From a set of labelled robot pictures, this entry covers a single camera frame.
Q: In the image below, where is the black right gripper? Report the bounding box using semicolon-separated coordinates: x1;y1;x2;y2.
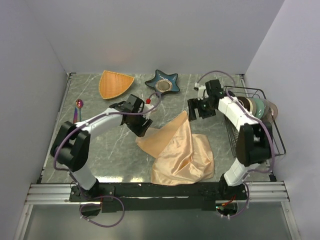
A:
187;96;216;122

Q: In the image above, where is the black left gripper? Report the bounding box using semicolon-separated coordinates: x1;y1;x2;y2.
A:
126;109;153;137

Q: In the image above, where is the peach satin napkin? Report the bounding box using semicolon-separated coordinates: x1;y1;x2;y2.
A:
135;111;215;186

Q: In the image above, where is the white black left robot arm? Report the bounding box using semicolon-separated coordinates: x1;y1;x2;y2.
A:
50;94;156;201

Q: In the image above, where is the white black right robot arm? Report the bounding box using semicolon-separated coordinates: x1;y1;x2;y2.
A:
187;79;275;200

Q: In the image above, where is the blue star-shaped dish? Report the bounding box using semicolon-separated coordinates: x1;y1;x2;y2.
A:
144;69;180;96

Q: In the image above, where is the orange woven shield tray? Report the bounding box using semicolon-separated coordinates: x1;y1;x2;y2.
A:
98;70;135;100

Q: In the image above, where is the brown bowl in rack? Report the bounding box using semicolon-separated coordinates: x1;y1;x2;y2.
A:
237;96;253;113

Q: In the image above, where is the green plate in rack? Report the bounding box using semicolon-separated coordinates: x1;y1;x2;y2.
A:
251;98;265;119

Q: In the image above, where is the iridescent spoon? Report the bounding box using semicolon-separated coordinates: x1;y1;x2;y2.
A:
76;99;84;122

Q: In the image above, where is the iridescent knife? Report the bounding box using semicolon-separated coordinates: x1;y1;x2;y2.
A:
72;107;78;124

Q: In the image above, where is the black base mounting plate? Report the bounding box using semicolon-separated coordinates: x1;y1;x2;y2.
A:
69;182;247;213

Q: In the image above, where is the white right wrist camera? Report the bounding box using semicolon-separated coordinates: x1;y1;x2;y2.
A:
194;82;208;101

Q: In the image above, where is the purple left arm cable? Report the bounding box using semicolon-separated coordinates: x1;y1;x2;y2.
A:
52;91;163;228

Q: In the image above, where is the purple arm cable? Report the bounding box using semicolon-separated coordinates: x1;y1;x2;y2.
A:
194;70;277;219
52;91;163;228

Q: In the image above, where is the black wire dish rack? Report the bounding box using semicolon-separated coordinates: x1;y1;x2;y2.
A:
221;85;287;159

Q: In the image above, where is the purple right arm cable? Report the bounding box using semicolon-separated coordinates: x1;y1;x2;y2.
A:
194;70;277;219

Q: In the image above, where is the aluminium frame rail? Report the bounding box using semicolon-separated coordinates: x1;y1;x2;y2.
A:
14;181;302;240

